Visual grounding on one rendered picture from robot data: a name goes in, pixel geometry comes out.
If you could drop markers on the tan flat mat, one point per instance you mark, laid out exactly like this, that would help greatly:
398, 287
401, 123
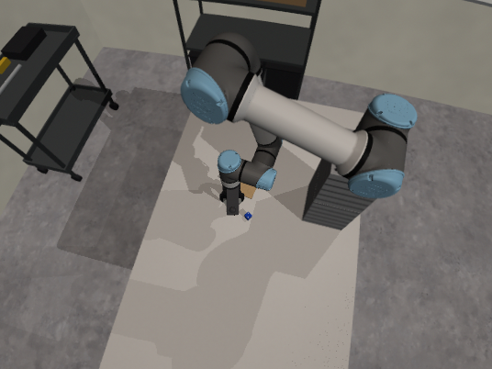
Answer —
247, 190

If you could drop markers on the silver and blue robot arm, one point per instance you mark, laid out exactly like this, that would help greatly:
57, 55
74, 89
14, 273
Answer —
222, 85

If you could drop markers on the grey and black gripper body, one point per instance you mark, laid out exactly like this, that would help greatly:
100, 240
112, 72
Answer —
224, 192

